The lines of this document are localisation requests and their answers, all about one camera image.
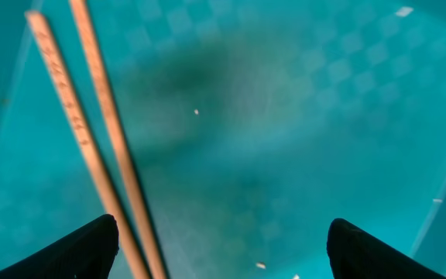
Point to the teal plastic tray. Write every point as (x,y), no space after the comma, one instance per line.
(251,125)

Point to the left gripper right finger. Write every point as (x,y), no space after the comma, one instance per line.
(355,254)

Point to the wooden chopstick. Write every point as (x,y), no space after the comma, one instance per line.
(50,52)
(117,137)

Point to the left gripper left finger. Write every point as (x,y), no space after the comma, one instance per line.
(87,253)

